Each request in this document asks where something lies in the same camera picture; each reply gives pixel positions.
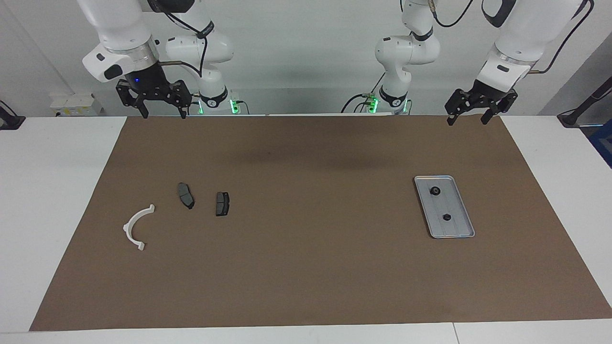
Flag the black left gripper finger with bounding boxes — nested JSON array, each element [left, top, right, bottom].
[[481, 89, 518, 125], [445, 88, 474, 126]]

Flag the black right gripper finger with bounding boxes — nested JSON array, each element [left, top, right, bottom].
[[116, 80, 150, 118], [167, 80, 193, 120]]

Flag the silver metal tray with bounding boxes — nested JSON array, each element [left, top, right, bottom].
[[414, 175, 475, 239]]

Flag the dark grey curved brake pad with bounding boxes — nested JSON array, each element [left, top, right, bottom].
[[178, 183, 195, 210]]

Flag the blue box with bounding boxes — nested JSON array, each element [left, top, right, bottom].
[[587, 119, 612, 168]]

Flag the black table clamp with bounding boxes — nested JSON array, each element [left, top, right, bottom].
[[0, 100, 25, 130]]

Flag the brown table mat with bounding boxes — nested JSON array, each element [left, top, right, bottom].
[[30, 115, 612, 331]]

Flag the white wall socket box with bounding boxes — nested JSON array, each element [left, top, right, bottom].
[[50, 93, 103, 117]]

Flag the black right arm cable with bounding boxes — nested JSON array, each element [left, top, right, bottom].
[[148, 0, 213, 79]]

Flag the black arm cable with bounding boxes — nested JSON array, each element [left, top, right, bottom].
[[148, 0, 213, 79], [430, 0, 596, 73]]

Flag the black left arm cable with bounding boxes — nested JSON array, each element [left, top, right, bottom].
[[430, 0, 596, 73]]

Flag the black left base cables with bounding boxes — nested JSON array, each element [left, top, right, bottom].
[[342, 72, 385, 114]]

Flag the white curved plastic bracket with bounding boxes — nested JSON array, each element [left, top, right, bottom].
[[123, 204, 156, 251]]

